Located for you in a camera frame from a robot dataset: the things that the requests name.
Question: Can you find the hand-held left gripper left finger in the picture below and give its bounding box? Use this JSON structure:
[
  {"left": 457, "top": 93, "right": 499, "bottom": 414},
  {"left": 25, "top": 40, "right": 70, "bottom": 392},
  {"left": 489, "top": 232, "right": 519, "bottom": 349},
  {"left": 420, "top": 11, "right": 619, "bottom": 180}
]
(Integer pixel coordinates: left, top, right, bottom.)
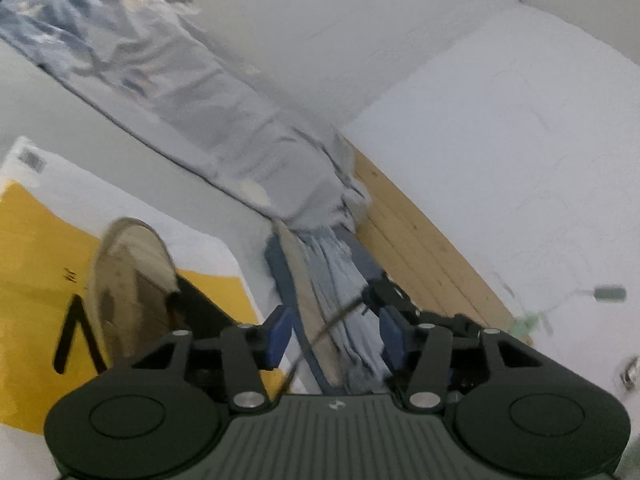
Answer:
[{"left": 131, "top": 306, "right": 293, "bottom": 413}]

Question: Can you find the beige cloth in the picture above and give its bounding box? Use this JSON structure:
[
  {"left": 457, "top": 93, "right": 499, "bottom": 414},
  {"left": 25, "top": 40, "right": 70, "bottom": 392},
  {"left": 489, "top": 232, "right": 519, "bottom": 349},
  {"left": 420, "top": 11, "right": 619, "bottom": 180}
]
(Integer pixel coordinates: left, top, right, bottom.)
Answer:
[{"left": 274, "top": 220, "right": 346, "bottom": 386}]

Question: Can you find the dark blue folded cloth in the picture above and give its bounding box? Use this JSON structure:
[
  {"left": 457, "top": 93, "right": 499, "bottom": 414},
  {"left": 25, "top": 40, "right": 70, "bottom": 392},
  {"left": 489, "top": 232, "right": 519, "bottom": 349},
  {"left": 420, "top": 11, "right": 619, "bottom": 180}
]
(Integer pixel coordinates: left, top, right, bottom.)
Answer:
[{"left": 264, "top": 235, "right": 333, "bottom": 395}]

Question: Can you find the wooden bed board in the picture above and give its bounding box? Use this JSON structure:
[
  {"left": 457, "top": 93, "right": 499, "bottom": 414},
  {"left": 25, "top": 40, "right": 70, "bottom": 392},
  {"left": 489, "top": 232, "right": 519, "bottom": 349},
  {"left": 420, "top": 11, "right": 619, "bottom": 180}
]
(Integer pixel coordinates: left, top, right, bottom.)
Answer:
[{"left": 340, "top": 135, "right": 532, "bottom": 347}]

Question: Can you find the beige canvas shoe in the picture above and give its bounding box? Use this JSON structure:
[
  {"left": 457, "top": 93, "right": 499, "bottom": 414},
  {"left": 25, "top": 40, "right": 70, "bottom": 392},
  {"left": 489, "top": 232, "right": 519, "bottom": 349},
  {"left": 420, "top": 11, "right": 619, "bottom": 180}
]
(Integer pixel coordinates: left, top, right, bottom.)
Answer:
[{"left": 87, "top": 217, "right": 182, "bottom": 376}]

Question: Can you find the light blue garment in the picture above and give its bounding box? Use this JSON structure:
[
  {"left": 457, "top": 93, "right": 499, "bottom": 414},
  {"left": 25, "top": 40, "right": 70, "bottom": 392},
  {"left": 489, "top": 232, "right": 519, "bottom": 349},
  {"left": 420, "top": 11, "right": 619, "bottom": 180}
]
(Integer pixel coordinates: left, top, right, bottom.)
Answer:
[{"left": 300, "top": 222, "right": 401, "bottom": 395}]

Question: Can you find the yellow and white plastic bag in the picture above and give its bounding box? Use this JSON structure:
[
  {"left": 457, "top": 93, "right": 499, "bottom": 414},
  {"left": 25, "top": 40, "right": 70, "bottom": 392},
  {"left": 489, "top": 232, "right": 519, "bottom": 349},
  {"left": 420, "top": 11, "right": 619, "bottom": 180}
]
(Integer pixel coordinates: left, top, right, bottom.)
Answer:
[{"left": 0, "top": 135, "right": 303, "bottom": 480}]

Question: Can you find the small grey-green object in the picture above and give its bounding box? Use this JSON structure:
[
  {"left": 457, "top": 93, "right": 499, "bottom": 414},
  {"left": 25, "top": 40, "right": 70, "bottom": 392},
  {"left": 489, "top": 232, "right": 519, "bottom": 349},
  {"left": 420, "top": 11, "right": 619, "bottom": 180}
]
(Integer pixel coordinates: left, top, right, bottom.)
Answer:
[{"left": 594, "top": 285, "right": 627, "bottom": 304}]

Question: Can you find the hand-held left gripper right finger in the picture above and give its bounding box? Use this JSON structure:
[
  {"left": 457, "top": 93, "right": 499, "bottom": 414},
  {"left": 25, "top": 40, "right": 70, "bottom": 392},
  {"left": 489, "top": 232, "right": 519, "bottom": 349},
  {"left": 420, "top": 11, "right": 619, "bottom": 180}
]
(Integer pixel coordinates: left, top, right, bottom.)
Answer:
[{"left": 364, "top": 280, "right": 538, "bottom": 413}]

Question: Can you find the blue tree print duvet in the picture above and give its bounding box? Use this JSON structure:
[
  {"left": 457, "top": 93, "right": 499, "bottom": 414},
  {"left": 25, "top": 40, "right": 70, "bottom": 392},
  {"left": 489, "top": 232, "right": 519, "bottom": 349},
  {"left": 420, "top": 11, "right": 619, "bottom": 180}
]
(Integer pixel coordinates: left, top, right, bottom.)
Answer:
[{"left": 0, "top": 0, "right": 372, "bottom": 233}]

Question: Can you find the brown shoelace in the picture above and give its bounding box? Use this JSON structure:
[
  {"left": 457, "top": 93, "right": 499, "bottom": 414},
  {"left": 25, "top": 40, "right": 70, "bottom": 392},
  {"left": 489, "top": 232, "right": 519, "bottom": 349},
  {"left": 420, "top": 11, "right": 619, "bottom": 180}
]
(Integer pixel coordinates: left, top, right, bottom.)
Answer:
[{"left": 282, "top": 297, "right": 365, "bottom": 397}]

